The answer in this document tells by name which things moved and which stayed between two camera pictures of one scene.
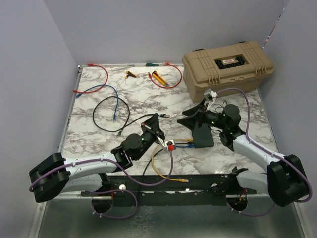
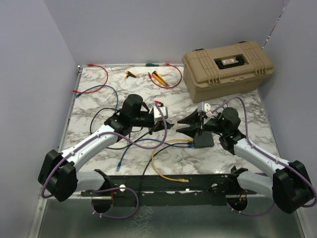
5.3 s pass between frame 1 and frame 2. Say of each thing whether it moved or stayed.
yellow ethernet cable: stayed
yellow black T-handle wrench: stayed
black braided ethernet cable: moved
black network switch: stayed
